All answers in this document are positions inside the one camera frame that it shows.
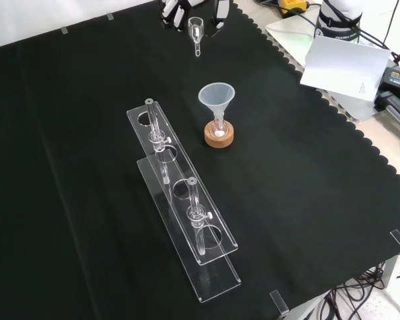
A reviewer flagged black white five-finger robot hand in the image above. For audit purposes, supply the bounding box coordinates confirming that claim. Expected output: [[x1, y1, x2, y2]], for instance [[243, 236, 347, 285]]
[[158, 0, 234, 37]]

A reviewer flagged translucent plastic funnel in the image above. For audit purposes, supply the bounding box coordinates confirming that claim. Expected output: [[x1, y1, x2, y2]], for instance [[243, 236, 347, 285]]
[[197, 83, 236, 125]]

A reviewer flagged clear acrylic funnel stand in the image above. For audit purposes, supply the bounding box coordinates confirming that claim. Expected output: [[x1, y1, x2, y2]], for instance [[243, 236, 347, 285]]
[[126, 97, 243, 304]]

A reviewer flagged yellow stop button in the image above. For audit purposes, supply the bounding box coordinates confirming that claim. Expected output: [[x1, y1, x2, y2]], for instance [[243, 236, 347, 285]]
[[275, 0, 311, 18]]

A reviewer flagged small round-bottom glass flask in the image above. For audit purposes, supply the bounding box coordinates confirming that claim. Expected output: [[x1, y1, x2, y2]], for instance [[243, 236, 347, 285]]
[[210, 113, 228, 138]]

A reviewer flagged black bench cloth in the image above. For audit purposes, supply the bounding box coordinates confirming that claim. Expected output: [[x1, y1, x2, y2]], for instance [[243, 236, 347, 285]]
[[0, 0, 400, 320]]

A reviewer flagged white card sheet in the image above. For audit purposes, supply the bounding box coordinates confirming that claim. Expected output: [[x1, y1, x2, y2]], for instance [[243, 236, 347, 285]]
[[299, 35, 392, 101]]

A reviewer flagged black power supply box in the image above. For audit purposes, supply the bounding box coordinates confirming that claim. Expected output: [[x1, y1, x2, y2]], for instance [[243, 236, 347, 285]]
[[379, 64, 400, 98]]

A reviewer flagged black handheld tool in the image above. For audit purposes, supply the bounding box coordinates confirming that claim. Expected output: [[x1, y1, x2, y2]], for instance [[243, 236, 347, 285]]
[[374, 89, 400, 129]]

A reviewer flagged round cork ring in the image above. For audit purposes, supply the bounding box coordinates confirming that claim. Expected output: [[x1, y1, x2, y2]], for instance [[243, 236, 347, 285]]
[[204, 121, 236, 148]]

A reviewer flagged black cable bundle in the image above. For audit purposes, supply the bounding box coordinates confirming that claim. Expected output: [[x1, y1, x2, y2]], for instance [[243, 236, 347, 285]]
[[303, 261, 400, 320]]

